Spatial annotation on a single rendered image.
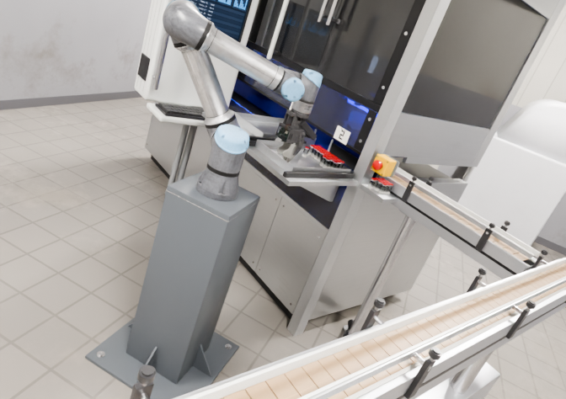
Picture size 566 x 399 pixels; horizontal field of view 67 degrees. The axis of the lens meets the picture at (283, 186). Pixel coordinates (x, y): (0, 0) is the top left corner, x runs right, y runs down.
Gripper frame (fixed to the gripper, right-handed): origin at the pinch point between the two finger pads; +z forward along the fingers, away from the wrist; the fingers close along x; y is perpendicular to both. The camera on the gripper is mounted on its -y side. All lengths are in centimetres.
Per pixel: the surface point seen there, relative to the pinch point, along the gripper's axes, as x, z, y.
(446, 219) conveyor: 49, 0, -45
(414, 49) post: 11, -54, -34
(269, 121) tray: -54, 3, -31
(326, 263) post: 12, 47, -34
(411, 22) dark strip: 4, -63, -35
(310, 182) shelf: 11.0, 4.0, -4.9
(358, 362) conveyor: 88, -2, 53
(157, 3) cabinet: -99, -34, 21
